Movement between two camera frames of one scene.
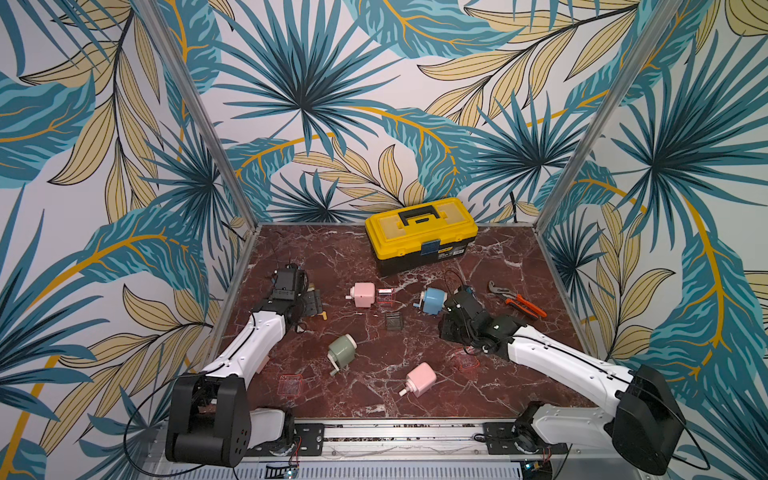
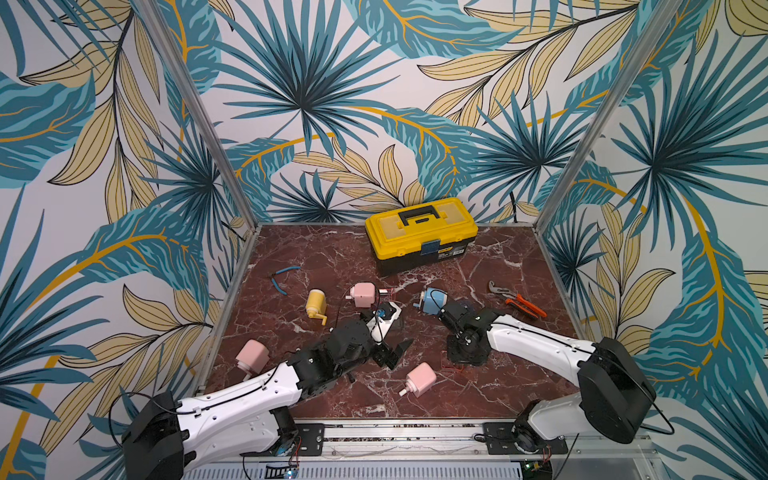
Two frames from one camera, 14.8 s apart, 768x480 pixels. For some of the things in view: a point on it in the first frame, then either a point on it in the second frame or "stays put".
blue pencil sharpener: x=432 y=301 stays put
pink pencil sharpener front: x=420 y=380 stays put
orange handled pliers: x=517 y=302 stays put
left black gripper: x=313 y=301 -> x=384 y=357
